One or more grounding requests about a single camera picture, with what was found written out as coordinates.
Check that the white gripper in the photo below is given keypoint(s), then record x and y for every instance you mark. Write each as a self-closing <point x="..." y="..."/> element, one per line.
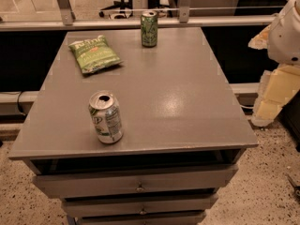
<point x="285" y="38"/>

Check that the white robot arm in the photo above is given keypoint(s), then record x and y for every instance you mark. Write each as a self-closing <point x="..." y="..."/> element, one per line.
<point x="277" y="88"/>

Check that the white green soda can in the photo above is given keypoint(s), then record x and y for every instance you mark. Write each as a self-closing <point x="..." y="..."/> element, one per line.
<point x="105" y="114"/>

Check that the grey drawer cabinet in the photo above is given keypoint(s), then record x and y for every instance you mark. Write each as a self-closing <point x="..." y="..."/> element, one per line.
<point x="177" y="110"/>

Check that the top grey drawer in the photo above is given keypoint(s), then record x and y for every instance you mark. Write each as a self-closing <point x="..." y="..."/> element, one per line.
<point x="92" y="184"/>

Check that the grey drawer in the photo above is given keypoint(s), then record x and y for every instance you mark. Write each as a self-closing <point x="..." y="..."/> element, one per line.
<point x="181" y="218"/>
<point x="140" y="205"/>
<point x="92" y="184"/>

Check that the middle grey drawer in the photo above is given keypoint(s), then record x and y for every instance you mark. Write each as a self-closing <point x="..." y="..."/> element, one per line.
<point x="140" y="205"/>

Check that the black office chair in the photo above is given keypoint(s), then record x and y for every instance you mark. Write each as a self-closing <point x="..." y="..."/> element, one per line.
<point x="117" y="0"/>

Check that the green chip bag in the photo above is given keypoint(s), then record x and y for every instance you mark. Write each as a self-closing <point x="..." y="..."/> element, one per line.
<point x="94" y="54"/>

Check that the bottom grey drawer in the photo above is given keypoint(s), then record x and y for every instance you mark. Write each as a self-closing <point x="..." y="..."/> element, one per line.
<point x="181" y="218"/>

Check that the grey metal railing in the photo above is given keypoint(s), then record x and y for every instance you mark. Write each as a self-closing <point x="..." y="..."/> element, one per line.
<point x="42" y="15"/>

